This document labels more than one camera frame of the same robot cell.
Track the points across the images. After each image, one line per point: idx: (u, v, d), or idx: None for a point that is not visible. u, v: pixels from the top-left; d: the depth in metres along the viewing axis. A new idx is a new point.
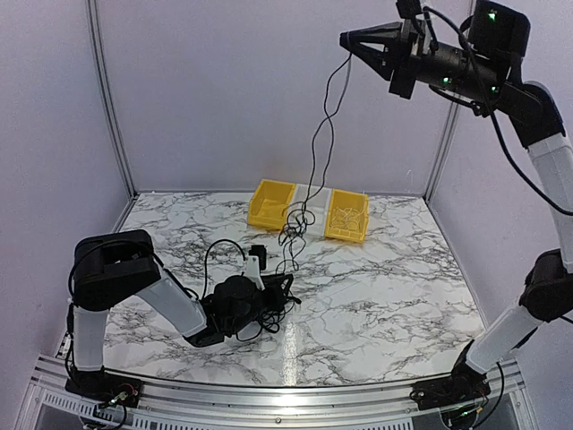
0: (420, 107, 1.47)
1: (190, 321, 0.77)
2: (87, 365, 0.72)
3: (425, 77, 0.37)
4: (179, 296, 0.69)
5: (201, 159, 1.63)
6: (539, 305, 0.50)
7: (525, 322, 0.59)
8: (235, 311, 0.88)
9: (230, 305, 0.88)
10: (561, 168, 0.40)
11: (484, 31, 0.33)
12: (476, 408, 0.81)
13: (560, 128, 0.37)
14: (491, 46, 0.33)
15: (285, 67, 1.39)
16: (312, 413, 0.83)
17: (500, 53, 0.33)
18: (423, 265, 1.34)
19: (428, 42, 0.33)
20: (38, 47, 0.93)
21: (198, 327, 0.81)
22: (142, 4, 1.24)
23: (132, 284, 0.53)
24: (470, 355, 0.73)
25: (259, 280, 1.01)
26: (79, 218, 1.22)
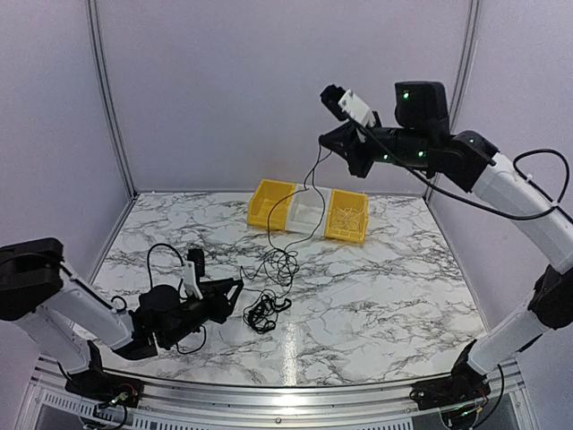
0: None
1: (112, 332, 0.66)
2: (72, 366, 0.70)
3: (372, 154, 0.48)
4: (94, 309, 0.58)
5: (201, 159, 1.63)
6: (548, 310, 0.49)
7: (527, 324, 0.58)
8: (164, 323, 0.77)
9: (156, 318, 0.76)
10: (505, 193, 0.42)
11: (405, 107, 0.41)
12: (476, 408, 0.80)
13: (486, 163, 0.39)
14: (415, 119, 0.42)
15: (285, 67, 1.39)
16: (312, 413, 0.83)
17: (422, 122, 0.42)
18: (423, 264, 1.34)
19: (362, 135, 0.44)
20: (38, 47, 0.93)
21: (124, 339, 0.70)
22: (143, 4, 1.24)
23: (38, 297, 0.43)
24: (472, 355, 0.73)
25: (195, 288, 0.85)
26: (80, 217, 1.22)
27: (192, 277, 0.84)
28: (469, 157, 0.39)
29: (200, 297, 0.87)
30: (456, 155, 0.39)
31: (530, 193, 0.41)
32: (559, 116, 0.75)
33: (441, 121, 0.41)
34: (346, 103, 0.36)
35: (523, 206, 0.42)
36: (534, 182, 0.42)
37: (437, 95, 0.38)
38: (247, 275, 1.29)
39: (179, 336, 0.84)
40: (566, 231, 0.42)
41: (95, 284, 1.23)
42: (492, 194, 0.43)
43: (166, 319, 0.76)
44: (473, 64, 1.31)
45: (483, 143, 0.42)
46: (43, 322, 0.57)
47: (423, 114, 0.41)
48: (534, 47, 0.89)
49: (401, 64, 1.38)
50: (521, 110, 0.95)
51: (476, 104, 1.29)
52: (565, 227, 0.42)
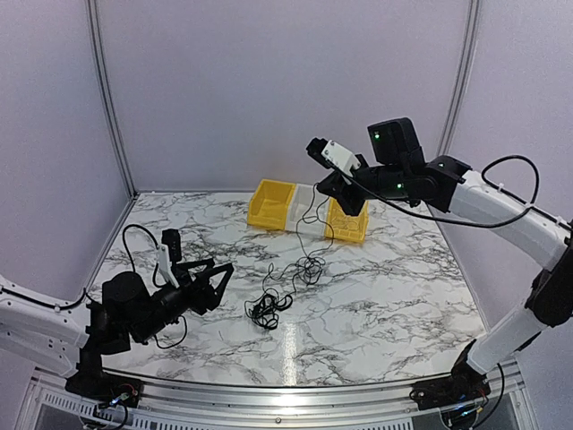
0: (420, 106, 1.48)
1: (64, 333, 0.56)
2: (60, 371, 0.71)
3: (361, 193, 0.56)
4: (31, 313, 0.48)
5: (201, 159, 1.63)
6: (544, 306, 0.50)
7: (526, 322, 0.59)
8: (132, 315, 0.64)
9: (120, 310, 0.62)
10: (480, 205, 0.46)
11: (379, 144, 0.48)
12: (476, 407, 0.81)
13: (456, 182, 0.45)
14: (390, 157, 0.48)
15: (285, 67, 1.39)
16: (312, 413, 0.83)
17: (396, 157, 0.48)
18: (423, 264, 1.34)
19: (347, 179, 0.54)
20: (38, 47, 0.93)
21: (81, 341, 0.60)
22: (143, 4, 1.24)
23: None
24: (472, 355, 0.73)
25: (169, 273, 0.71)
26: (80, 218, 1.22)
27: (167, 262, 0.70)
28: (441, 180, 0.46)
29: (176, 286, 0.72)
30: (427, 181, 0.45)
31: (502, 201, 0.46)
32: (560, 115, 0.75)
33: (412, 153, 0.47)
34: (327, 152, 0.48)
35: (500, 214, 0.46)
36: (506, 190, 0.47)
37: (404, 130, 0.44)
38: (247, 275, 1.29)
39: (157, 327, 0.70)
40: (545, 229, 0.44)
41: (95, 285, 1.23)
42: (470, 210, 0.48)
43: (133, 310, 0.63)
44: (473, 64, 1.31)
45: (454, 164, 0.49)
46: (6, 338, 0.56)
47: (395, 148, 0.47)
48: (534, 47, 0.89)
49: (401, 64, 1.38)
50: (521, 110, 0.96)
51: (476, 104, 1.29)
52: (544, 227, 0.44)
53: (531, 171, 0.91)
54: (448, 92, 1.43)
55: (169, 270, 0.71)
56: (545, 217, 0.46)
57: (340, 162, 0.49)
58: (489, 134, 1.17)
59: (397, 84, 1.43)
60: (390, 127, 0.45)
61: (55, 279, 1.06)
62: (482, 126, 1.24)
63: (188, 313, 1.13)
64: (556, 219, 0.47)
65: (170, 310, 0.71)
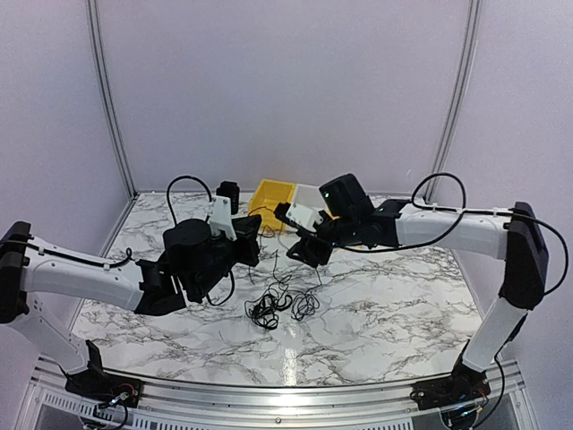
0: (420, 107, 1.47)
1: (115, 292, 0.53)
2: (74, 367, 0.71)
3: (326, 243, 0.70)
4: (70, 271, 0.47)
5: (201, 159, 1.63)
6: (515, 295, 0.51)
7: (510, 313, 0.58)
8: (195, 262, 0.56)
9: (183, 256, 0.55)
10: (419, 227, 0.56)
11: (329, 200, 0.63)
12: (476, 408, 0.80)
13: (393, 219, 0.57)
14: (346, 205, 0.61)
15: (285, 66, 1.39)
16: (312, 413, 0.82)
17: (347, 207, 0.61)
18: (423, 264, 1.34)
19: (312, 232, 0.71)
20: (37, 46, 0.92)
21: (133, 303, 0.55)
22: (143, 4, 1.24)
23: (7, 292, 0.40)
24: (466, 354, 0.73)
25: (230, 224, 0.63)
26: (80, 217, 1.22)
27: (226, 217, 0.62)
28: (384, 226, 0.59)
29: (231, 236, 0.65)
30: (373, 227, 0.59)
31: (436, 217, 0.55)
32: (563, 114, 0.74)
33: (357, 204, 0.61)
34: (290, 214, 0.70)
35: (437, 229, 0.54)
36: (439, 208, 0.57)
37: (346, 187, 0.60)
38: (247, 275, 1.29)
39: (213, 282, 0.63)
40: (483, 225, 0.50)
41: None
42: (414, 234, 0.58)
43: (200, 256, 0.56)
44: (473, 64, 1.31)
45: (394, 205, 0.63)
46: (38, 323, 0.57)
47: (345, 201, 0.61)
48: (535, 47, 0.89)
49: (400, 64, 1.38)
50: (522, 110, 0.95)
51: (476, 104, 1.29)
52: (481, 222, 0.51)
53: (525, 168, 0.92)
54: (448, 93, 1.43)
55: (229, 224, 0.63)
56: (481, 214, 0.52)
57: (302, 220, 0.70)
58: (490, 135, 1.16)
59: (398, 85, 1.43)
60: (336, 186, 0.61)
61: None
62: (482, 126, 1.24)
63: (188, 313, 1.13)
64: (493, 210, 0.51)
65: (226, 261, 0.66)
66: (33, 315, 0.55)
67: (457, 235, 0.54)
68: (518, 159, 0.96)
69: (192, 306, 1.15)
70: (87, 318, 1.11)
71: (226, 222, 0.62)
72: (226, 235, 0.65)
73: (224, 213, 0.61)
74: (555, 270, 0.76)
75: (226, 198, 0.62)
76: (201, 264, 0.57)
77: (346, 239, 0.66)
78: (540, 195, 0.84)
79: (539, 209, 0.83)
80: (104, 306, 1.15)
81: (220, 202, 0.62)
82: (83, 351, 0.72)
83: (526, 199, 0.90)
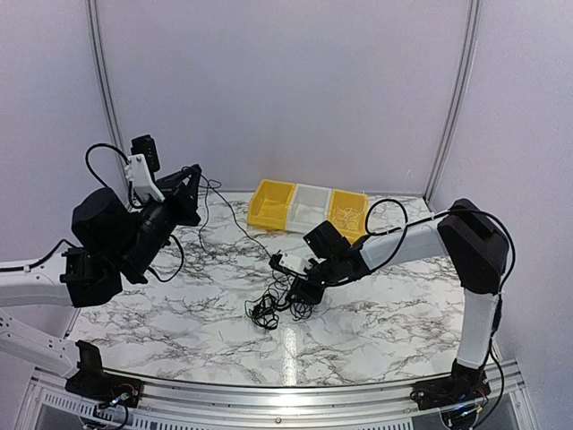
0: (420, 107, 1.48)
1: (48, 292, 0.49)
2: (66, 371, 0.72)
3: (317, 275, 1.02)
4: None
5: (201, 159, 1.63)
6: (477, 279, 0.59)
7: (488, 303, 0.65)
8: (113, 238, 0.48)
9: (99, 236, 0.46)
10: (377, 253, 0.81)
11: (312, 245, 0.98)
12: (476, 407, 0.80)
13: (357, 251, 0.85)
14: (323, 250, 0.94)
15: (285, 66, 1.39)
16: (312, 413, 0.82)
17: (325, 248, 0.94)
18: (423, 265, 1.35)
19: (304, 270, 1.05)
20: (37, 45, 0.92)
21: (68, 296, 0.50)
22: (142, 4, 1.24)
23: None
24: (461, 353, 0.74)
25: (153, 185, 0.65)
26: None
27: (144, 174, 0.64)
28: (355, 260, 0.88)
29: (160, 200, 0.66)
30: (346, 262, 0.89)
31: (387, 239, 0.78)
32: (565, 115, 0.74)
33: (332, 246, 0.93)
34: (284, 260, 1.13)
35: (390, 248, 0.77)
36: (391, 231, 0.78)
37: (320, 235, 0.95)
38: (247, 275, 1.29)
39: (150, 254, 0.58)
40: (422, 230, 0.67)
41: None
42: (379, 257, 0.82)
43: (121, 230, 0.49)
44: (473, 64, 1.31)
45: None
46: (6, 339, 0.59)
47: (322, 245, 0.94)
48: (536, 47, 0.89)
49: (400, 64, 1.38)
50: (522, 110, 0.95)
51: (476, 104, 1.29)
52: (421, 228, 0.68)
53: (525, 168, 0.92)
54: (448, 93, 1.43)
55: (150, 184, 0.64)
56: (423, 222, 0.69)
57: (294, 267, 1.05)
58: (490, 135, 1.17)
59: (398, 85, 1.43)
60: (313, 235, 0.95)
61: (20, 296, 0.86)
62: (482, 126, 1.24)
63: (188, 313, 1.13)
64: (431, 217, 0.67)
65: (166, 228, 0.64)
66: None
67: (410, 243, 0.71)
68: (518, 159, 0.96)
69: (192, 306, 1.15)
70: (87, 318, 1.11)
71: (147, 184, 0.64)
72: (154, 197, 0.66)
73: (143, 175, 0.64)
74: (555, 269, 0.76)
75: (139, 157, 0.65)
76: (125, 238, 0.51)
77: (332, 274, 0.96)
78: (540, 195, 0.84)
79: (539, 209, 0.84)
80: (104, 306, 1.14)
81: (134, 161, 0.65)
82: (72, 353, 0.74)
83: (526, 199, 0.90)
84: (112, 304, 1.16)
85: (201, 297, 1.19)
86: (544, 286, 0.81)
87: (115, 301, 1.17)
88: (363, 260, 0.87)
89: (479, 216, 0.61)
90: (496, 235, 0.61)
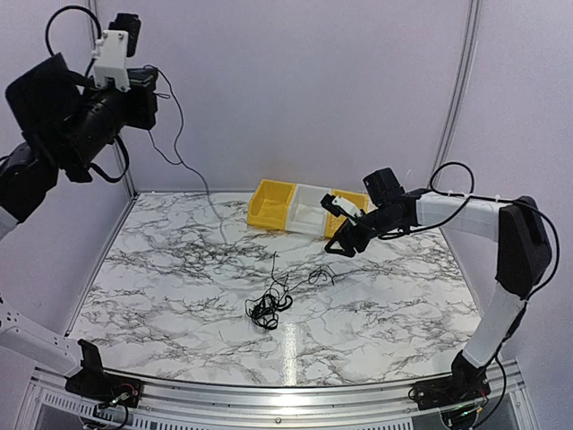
0: (419, 107, 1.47)
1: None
2: (68, 369, 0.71)
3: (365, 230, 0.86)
4: None
5: (200, 159, 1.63)
6: (509, 280, 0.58)
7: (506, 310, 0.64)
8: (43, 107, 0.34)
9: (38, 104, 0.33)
10: (432, 208, 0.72)
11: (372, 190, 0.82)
12: (476, 407, 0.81)
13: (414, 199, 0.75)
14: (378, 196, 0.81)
15: (286, 66, 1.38)
16: (313, 414, 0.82)
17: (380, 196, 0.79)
18: (423, 264, 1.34)
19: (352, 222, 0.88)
20: (40, 46, 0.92)
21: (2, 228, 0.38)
22: (143, 4, 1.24)
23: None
24: (466, 346, 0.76)
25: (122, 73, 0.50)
26: (80, 217, 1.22)
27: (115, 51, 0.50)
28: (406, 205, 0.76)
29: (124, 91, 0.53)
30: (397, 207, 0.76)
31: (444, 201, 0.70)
32: (566, 114, 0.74)
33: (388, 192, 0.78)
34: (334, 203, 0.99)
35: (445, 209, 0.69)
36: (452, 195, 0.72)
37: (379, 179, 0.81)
38: (247, 275, 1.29)
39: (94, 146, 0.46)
40: (482, 208, 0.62)
41: (95, 285, 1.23)
42: (431, 214, 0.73)
43: (49, 81, 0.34)
44: (473, 64, 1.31)
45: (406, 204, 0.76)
46: (12, 334, 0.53)
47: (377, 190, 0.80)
48: (536, 47, 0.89)
49: (400, 64, 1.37)
50: (522, 110, 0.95)
51: (476, 103, 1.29)
52: (483, 206, 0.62)
53: (525, 168, 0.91)
54: (448, 92, 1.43)
55: (124, 73, 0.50)
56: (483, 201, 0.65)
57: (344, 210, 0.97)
58: (490, 137, 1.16)
59: (398, 85, 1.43)
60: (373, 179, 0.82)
61: (19, 277, 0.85)
62: (482, 125, 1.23)
63: (188, 313, 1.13)
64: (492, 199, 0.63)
65: (116, 122, 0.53)
66: (6, 328, 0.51)
67: (465, 215, 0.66)
68: (518, 159, 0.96)
69: (192, 306, 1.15)
70: (87, 318, 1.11)
71: (120, 68, 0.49)
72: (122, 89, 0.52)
73: (112, 53, 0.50)
74: (556, 270, 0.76)
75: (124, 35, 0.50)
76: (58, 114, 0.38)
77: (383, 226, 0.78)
78: (539, 196, 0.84)
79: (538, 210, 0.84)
80: (104, 306, 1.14)
81: (115, 37, 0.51)
82: (76, 351, 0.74)
83: (526, 198, 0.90)
84: (112, 304, 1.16)
85: (201, 297, 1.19)
86: (544, 286, 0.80)
87: (115, 300, 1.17)
88: (414, 211, 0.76)
89: (536, 217, 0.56)
90: (543, 243, 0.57)
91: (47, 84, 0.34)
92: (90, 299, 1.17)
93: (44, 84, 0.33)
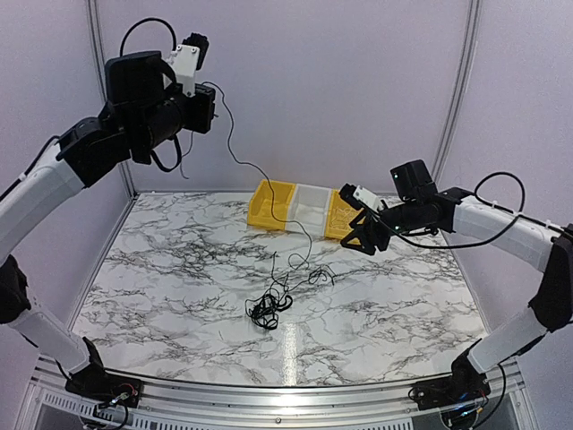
0: (420, 107, 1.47)
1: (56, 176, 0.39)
2: (76, 365, 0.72)
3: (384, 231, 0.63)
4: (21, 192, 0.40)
5: (201, 159, 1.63)
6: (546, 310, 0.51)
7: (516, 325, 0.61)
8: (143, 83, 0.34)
9: (141, 83, 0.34)
10: (476, 220, 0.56)
11: (398, 183, 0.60)
12: (476, 408, 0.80)
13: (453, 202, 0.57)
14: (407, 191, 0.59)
15: (286, 65, 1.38)
16: (313, 414, 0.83)
17: (412, 189, 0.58)
18: (423, 264, 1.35)
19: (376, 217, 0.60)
20: (40, 45, 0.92)
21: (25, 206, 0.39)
22: (143, 4, 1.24)
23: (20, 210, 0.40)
24: (474, 350, 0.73)
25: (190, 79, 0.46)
26: (80, 217, 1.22)
27: (189, 59, 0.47)
28: (443, 206, 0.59)
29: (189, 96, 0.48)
30: (432, 207, 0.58)
31: (493, 212, 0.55)
32: (566, 114, 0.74)
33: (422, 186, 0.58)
34: (357, 193, 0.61)
35: (491, 225, 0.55)
36: (499, 206, 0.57)
37: (413, 168, 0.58)
38: (247, 275, 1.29)
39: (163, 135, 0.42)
40: (532, 232, 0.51)
41: (95, 285, 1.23)
42: (471, 227, 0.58)
43: (153, 71, 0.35)
44: (473, 64, 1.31)
45: (442, 203, 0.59)
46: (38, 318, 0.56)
47: (410, 181, 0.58)
48: (536, 47, 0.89)
49: (400, 64, 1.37)
50: (522, 110, 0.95)
51: (476, 103, 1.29)
52: (532, 230, 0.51)
53: (525, 167, 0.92)
54: (448, 92, 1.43)
55: (192, 80, 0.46)
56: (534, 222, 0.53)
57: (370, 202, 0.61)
58: (490, 137, 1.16)
59: (398, 85, 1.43)
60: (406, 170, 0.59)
61: None
62: (482, 125, 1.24)
63: (188, 313, 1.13)
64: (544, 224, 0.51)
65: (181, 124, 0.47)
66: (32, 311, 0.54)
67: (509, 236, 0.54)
68: (518, 159, 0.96)
69: (192, 306, 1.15)
70: (87, 318, 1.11)
71: (189, 74, 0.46)
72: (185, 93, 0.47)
73: (183, 62, 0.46)
74: None
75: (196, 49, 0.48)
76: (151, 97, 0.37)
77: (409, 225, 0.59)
78: (539, 196, 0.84)
79: (537, 210, 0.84)
80: (104, 306, 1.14)
81: (188, 50, 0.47)
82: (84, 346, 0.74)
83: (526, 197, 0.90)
84: (112, 304, 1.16)
85: (201, 297, 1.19)
86: None
87: (115, 300, 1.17)
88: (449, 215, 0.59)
89: None
90: None
91: (139, 76, 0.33)
92: (90, 299, 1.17)
93: (134, 73, 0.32)
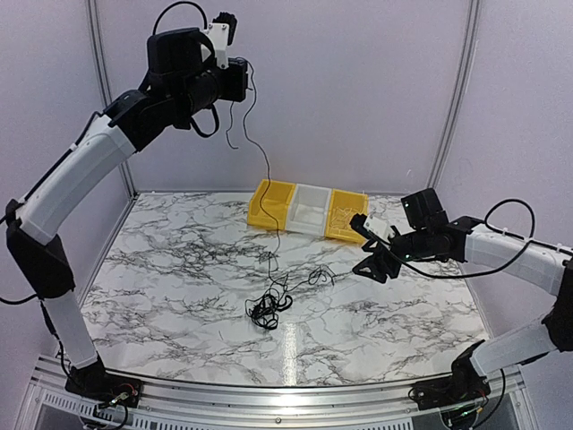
0: (419, 107, 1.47)
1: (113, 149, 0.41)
2: (84, 360, 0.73)
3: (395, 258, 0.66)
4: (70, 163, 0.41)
5: (200, 159, 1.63)
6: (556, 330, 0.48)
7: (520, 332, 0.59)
8: (184, 57, 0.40)
9: (181, 55, 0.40)
10: (488, 250, 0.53)
11: (408, 211, 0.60)
12: (476, 408, 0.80)
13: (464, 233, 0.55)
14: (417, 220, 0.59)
15: (286, 65, 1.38)
16: (313, 414, 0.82)
17: (421, 219, 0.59)
18: (423, 264, 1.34)
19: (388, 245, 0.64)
20: (40, 45, 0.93)
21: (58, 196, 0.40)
22: (143, 4, 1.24)
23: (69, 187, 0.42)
24: (476, 354, 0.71)
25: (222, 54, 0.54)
26: (80, 217, 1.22)
27: (221, 36, 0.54)
28: (455, 238, 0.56)
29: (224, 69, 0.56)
30: (443, 238, 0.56)
31: (504, 241, 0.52)
32: (565, 113, 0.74)
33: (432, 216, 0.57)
34: (368, 224, 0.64)
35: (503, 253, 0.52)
36: (509, 233, 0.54)
37: (423, 198, 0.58)
38: (248, 275, 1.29)
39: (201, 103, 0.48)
40: (543, 258, 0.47)
41: (95, 285, 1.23)
42: (482, 254, 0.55)
43: (191, 47, 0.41)
44: (473, 64, 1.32)
45: (454, 234, 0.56)
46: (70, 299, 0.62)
47: (419, 211, 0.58)
48: (535, 47, 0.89)
49: (400, 64, 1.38)
50: (521, 110, 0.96)
51: (476, 103, 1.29)
52: (543, 255, 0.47)
53: (525, 167, 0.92)
54: (448, 92, 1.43)
55: (225, 55, 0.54)
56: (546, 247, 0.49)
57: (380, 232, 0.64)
58: (490, 137, 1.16)
59: (398, 85, 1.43)
60: (415, 199, 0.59)
61: None
62: (481, 125, 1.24)
63: (188, 313, 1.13)
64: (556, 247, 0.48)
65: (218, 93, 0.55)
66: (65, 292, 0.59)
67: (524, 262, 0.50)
68: (517, 159, 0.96)
69: (192, 306, 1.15)
70: (87, 318, 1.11)
71: (221, 48, 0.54)
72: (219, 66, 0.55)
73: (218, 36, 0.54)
74: None
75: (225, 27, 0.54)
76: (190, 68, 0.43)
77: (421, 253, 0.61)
78: (539, 196, 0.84)
79: (537, 210, 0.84)
80: (104, 306, 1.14)
81: (218, 27, 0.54)
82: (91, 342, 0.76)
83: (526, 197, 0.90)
84: (112, 304, 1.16)
85: (201, 297, 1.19)
86: None
87: (115, 300, 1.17)
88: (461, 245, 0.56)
89: None
90: None
91: (182, 46, 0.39)
92: (91, 299, 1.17)
93: (179, 43, 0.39)
